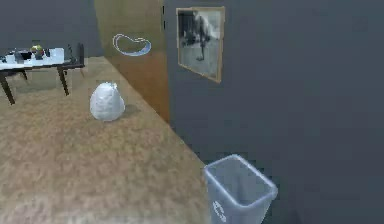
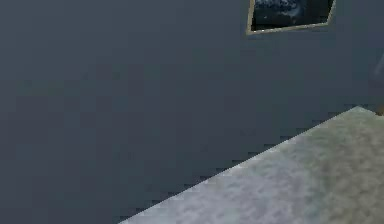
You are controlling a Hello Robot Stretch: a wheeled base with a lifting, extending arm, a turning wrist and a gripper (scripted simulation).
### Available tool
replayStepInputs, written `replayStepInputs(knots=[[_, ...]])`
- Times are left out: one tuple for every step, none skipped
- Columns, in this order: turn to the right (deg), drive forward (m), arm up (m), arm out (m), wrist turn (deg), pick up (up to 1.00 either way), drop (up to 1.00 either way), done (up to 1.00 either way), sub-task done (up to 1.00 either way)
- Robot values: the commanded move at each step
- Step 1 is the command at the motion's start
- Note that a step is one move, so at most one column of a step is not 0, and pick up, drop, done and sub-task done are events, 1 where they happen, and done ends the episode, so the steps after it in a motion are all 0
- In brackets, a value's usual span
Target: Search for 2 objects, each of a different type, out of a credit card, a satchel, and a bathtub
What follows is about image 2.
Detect dark framed wall picture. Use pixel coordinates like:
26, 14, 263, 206
245, 0, 337, 36

